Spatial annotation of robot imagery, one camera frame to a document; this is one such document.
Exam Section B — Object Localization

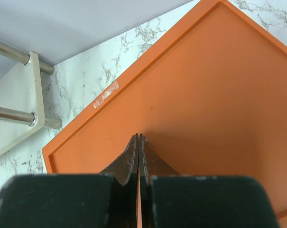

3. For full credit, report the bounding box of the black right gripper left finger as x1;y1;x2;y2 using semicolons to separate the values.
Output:
101;134;139;228

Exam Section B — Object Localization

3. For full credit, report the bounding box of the orange drawer box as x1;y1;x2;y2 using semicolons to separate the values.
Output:
42;0;287;228

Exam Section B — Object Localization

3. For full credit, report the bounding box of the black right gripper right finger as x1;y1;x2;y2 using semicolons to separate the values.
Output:
139;135;178;228

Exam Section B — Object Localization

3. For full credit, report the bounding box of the white two-tier shelf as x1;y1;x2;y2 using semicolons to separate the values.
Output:
0;42;62;156

